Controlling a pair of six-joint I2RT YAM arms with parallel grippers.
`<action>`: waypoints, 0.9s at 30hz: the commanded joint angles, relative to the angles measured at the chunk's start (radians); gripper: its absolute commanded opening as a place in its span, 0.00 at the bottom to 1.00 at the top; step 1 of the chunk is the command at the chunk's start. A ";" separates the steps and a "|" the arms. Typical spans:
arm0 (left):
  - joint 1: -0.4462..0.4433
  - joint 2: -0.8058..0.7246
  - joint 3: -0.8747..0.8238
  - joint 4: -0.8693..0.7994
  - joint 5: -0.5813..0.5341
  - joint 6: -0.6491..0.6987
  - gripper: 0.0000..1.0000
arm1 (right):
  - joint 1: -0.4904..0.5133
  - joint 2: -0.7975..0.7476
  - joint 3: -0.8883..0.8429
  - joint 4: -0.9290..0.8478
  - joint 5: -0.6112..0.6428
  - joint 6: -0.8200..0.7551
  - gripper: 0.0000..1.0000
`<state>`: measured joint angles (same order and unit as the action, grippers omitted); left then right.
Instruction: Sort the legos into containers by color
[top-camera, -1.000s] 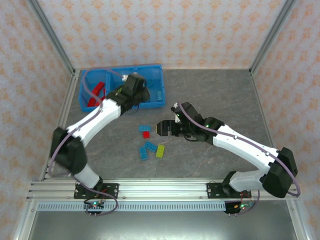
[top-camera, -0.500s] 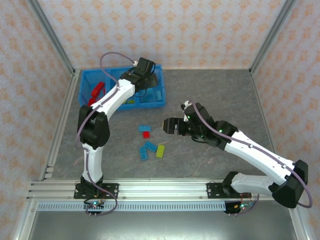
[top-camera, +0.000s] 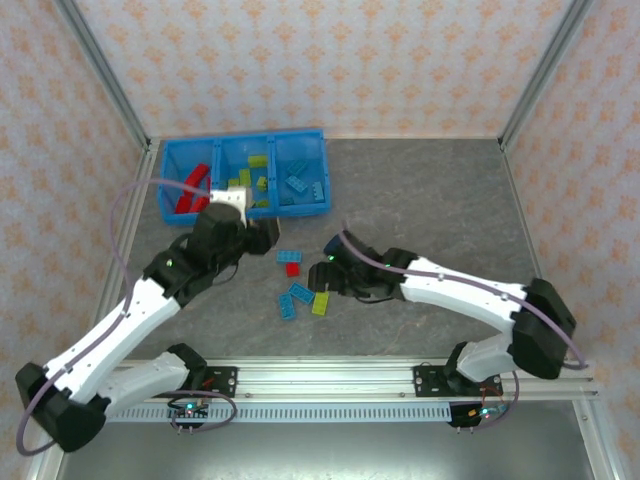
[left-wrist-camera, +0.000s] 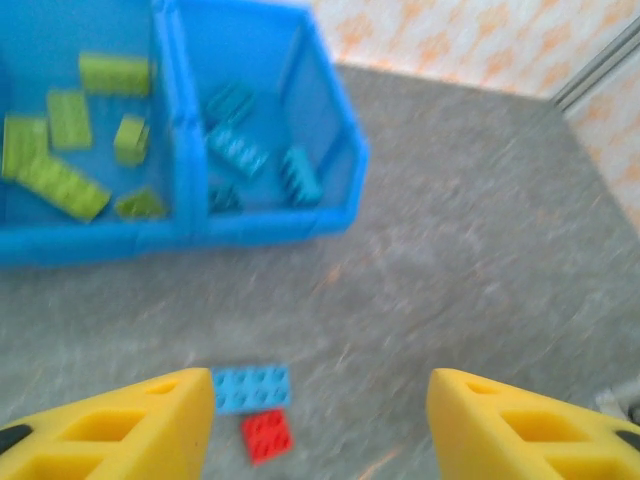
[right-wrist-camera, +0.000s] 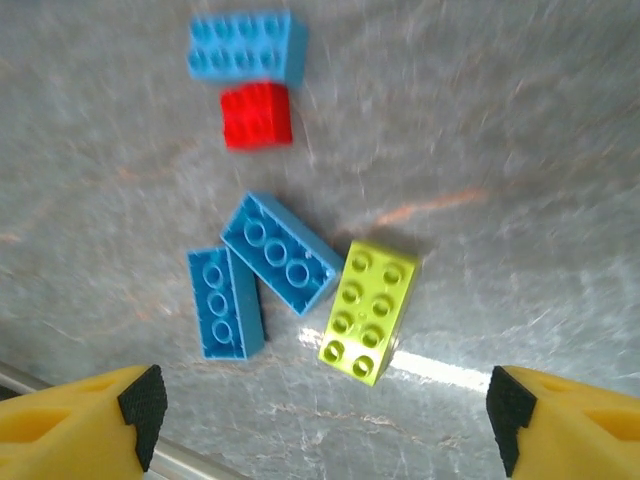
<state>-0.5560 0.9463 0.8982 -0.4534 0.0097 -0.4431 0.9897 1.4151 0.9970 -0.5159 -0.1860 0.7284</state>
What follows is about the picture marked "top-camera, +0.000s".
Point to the small light blue lego brick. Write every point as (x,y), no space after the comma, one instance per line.
(287,201)

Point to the small red lego brick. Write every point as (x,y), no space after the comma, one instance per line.
(293,270)
(202,202)

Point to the small lime green lego brick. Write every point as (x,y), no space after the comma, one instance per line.
(233,183)

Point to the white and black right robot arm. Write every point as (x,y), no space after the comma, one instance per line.
(465,295)

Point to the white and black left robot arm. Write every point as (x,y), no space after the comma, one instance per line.
(100,340)

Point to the blue plastic storage bin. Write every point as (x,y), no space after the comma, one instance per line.
(232,155)
(312,155)
(172,160)

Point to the controller board with LED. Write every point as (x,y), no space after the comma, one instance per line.
(470,415)
(189,412)

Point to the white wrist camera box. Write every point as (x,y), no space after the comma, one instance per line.
(230,196)

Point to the dark wrist camera box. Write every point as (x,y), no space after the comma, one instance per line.
(334,246)

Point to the aluminium frame side rail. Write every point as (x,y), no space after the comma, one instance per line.
(520,200)
(137,200)

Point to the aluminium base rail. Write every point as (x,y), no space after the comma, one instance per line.
(325,377)

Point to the aluminium frame back rail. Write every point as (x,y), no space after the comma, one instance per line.
(410,136)

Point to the aluminium frame post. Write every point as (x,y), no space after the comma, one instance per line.
(547,65)
(101,65)

